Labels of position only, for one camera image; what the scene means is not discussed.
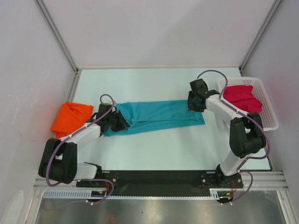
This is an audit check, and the orange t-shirt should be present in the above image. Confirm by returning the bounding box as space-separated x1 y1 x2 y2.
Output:
51 101 94 139

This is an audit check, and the right rear frame post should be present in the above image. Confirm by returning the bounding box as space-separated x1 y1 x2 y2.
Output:
239 0 284 75

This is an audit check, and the left rear frame post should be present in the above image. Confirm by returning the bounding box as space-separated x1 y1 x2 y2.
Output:
34 0 79 73

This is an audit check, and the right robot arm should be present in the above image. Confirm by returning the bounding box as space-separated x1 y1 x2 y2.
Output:
187 79 267 187

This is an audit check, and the white slotted cable duct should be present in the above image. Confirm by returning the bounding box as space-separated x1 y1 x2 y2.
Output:
43 189 233 200

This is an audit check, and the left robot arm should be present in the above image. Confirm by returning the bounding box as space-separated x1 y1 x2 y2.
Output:
38 103 130 187

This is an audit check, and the teal t-shirt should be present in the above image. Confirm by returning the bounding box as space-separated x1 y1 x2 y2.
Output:
104 100 205 137

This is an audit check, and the white plastic basket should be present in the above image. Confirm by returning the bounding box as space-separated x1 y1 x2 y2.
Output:
227 77 278 131

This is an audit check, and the frame post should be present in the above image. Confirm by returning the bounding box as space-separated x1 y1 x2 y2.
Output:
34 0 79 73
239 0 284 75

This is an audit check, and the aluminium frame rail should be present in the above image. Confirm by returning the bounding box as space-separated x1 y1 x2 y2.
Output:
33 171 289 191

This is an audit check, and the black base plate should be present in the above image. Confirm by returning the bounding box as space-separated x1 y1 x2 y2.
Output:
76 169 244 197

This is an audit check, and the magenta t-shirt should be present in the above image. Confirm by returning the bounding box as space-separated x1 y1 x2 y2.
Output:
223 85 263 113

